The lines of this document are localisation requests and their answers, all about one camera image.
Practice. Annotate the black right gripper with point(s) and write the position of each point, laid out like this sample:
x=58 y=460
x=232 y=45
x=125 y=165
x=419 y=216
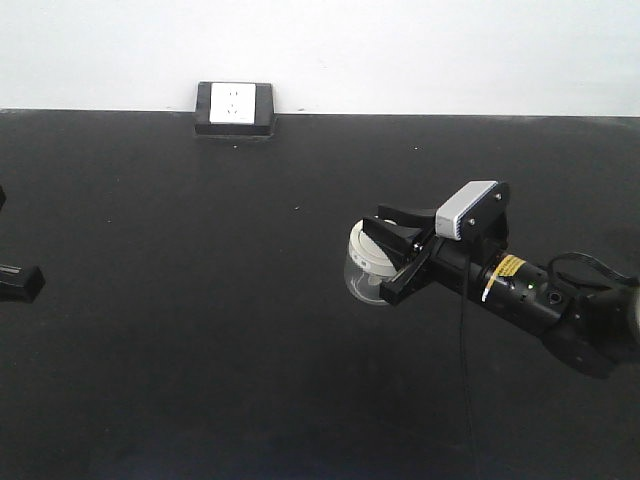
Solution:
x=407 y=238

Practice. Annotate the black white power socket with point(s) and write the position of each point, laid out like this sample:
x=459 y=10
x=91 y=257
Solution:
x=234 y=109

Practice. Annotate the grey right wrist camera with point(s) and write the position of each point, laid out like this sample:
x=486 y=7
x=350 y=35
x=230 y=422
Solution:
x=448 y=217

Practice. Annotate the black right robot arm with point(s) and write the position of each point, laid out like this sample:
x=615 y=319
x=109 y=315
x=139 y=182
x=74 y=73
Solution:
x=583 y=312

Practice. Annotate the glass jar with cream lid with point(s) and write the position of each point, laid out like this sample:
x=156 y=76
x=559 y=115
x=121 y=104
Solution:
x=367 y=267

